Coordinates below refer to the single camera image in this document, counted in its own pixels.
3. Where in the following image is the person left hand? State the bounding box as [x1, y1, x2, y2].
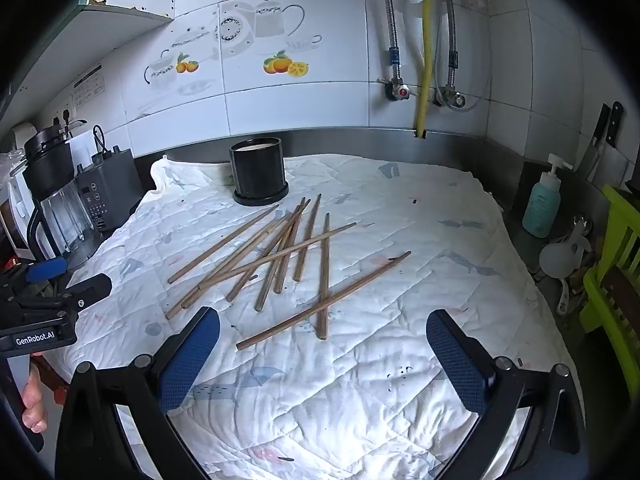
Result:
[22, 364, 48, 434]

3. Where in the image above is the glass blender jar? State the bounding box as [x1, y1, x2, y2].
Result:
[23, 125, 102, 270]

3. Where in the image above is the black blender base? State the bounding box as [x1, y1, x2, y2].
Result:
[76, 145, 144, 233]

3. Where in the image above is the white quilted cloth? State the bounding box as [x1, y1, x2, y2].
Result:
[46, 155, 572, 479]

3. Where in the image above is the white plastic ladle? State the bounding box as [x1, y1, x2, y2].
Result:
[539, 217, 591, 316]

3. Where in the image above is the green dish rack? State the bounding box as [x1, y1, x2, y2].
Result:
[579, 184, 639, 396]

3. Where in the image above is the black ribbed utensil holder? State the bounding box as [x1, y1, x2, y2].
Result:
[229, 136, 288, 207]

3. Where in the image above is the teal soap pump bottle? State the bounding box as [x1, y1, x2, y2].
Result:
[522, 153, 573, 238]

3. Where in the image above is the cleaver knife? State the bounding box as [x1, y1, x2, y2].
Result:
[576, 101, 628, 190]

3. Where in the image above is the chrome water valve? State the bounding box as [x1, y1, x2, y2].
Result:
[434, 86, 465, 110]

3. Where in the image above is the wall power socket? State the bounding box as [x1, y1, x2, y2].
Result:
[60, 103, 75, 124]

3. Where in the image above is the white wall shelf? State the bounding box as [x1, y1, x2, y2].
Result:
[1, 0, 171, 130]

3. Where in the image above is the red handle water valve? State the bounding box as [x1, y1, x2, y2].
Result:
[378, 78, 412, 102]

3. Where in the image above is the left braided metal hose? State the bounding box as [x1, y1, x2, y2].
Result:
[375, 0, 404, 86]

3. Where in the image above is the braided metal hose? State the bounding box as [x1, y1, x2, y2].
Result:
[375, 0, 404, 86]
[433, 0, 482, 111]

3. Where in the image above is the right braided metal hose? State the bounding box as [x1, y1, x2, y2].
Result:
[433, 0, 482, 111]

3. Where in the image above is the yellow gas hose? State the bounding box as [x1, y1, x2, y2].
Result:
[412, 0, 438, 140]

